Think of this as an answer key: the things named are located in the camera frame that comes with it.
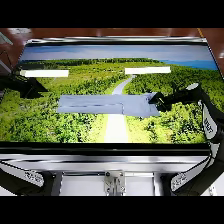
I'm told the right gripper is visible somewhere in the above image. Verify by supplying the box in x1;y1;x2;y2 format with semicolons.
148;92;172;113

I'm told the light blue shirt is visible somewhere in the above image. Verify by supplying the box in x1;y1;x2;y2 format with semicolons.
57;92;162;118

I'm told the silver frame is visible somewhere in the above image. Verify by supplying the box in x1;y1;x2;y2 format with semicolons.
0;146;224;197

